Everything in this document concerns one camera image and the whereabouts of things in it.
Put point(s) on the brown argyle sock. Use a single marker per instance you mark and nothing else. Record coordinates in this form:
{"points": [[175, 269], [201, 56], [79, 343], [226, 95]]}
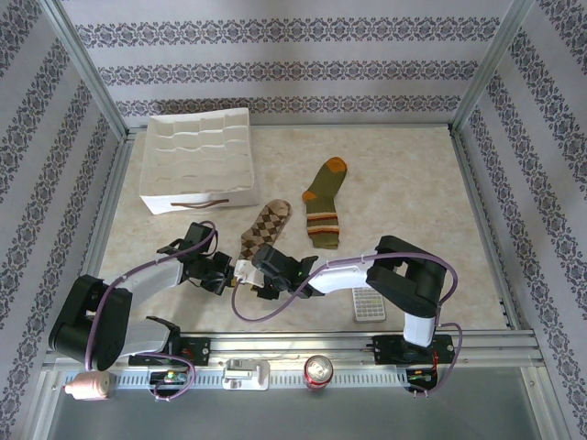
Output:
{"points": [[266, 224]]}

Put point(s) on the green striped sock orange toe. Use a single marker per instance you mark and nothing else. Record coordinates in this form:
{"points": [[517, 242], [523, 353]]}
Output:
{"points": [[323, 201]]}

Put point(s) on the white fabric divided organizer box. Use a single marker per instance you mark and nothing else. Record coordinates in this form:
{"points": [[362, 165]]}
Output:
{"points": [[197, 156]]}

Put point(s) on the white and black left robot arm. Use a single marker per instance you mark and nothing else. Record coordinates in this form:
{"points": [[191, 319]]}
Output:
{"points": [[151, 275]]}

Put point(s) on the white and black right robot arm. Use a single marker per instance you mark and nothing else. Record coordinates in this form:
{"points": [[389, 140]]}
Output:
{"points": [[339, 279]]}

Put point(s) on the red soda can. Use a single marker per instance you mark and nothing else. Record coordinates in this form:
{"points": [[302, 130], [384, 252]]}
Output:
{"points": [[318, 369]]}

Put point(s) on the white calculator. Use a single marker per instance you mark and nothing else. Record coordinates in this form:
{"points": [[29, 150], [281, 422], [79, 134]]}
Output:
{"points": [[369, 309]]}

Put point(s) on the small circuit board with leds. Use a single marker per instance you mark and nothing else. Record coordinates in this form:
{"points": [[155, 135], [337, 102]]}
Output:
{"points": [[419, 376], [169, 377]]}

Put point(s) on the pink plastic bottle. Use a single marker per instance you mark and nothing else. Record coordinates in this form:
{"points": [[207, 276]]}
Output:
{"points": [[89, 385]]}

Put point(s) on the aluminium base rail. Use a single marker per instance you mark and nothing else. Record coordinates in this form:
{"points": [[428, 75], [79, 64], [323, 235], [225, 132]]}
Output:
{"points": [[298, 341]]}

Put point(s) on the white plastic clamp bracket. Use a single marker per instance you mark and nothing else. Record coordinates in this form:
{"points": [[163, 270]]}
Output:
{"points": [[245, 373]]}

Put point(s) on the aluminium frame side rail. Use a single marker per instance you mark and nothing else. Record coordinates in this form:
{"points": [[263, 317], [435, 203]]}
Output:
{"points": [[473, 183], [114, 183]]}

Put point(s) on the aluminium frame post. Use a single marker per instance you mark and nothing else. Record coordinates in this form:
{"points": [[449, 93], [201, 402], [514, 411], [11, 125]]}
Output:
{"points": [[495, 69], [89, 69]]}

